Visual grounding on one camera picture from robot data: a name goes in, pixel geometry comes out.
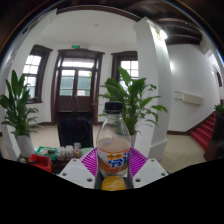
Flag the brown double glass door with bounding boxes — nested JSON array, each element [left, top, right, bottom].
[[50, 48, 105, 126]]

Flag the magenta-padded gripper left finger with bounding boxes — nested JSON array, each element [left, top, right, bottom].
[[57, 147, 100, 190]]

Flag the dark wooden stair post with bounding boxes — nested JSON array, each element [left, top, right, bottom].
[[203, 113, 224, 162]]

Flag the orange drink bottle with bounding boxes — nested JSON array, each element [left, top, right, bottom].
[[95, 101, 132, 192]]

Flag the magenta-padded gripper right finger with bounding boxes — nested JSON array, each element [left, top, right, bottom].
[[127, 147, 169, 190]]

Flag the potted plant in white pot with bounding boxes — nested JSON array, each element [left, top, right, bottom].
[[98, 66, 169, 148], [0, 69, 43, 158]]

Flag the red carpeted staircase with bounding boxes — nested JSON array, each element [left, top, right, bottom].
[[189, 113, 218, 151]]

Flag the red box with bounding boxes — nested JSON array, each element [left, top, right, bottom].
[[27, 153, 53, 173]]

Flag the glowing lamp on pillar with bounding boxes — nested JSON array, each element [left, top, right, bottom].
[[159, 29, 169, 41]]

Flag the small green plant on post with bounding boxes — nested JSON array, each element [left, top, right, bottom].
[[214, 103, 224, 114]]

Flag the flat green booklet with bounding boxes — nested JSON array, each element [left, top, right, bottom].
[[80, 147, 95, 156]]

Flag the green box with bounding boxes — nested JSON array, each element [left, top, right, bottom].
[[35, 146, 58, 158]]

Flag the black chair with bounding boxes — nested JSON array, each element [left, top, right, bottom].
[[56, 111, 94, 149]]

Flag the brown basket with white items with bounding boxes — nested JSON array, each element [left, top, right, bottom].
[[56, 144, 83, 163]]

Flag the white wall radiator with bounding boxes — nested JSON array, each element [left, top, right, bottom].
[[173, 90, 205, 106]]

